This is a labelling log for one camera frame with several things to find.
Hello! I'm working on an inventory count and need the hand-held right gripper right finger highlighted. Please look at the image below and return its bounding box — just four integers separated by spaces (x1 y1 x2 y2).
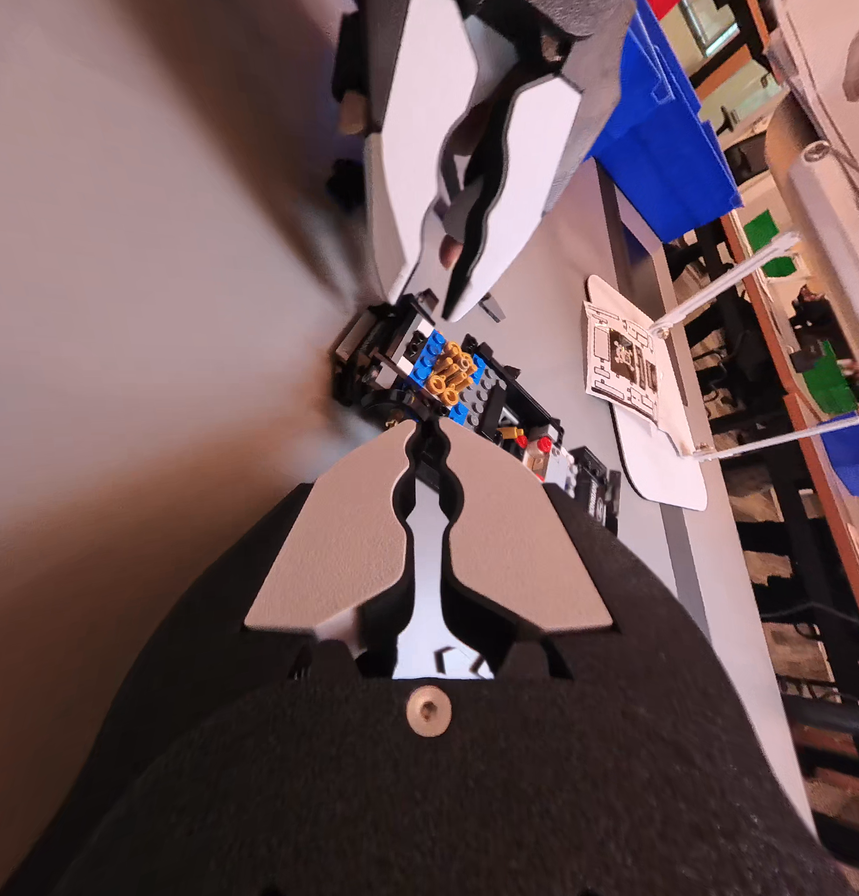
430 416 614 659

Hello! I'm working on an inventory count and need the blue plastic bin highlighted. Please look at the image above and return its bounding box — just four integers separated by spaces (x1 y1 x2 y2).
591 0 747 247

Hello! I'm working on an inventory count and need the small blue storage bin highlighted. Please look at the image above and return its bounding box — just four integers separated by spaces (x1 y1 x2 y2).
819 412 859 501

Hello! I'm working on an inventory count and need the white stand rod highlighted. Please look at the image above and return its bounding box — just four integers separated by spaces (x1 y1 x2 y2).
650 271 764 338
693 411 859 462

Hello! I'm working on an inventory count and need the lego sticker sheet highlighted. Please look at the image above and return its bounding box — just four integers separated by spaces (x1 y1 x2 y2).
584 300 684 422

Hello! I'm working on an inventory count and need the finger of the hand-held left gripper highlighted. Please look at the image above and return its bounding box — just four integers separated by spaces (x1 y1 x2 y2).
433 70 587 326
360 0 484 303

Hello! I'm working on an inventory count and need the lego car model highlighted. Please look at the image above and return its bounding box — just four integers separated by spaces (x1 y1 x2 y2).
329 292 621 540

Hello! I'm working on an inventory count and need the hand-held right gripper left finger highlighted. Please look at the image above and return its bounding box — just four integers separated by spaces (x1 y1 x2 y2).
244 418 430 659

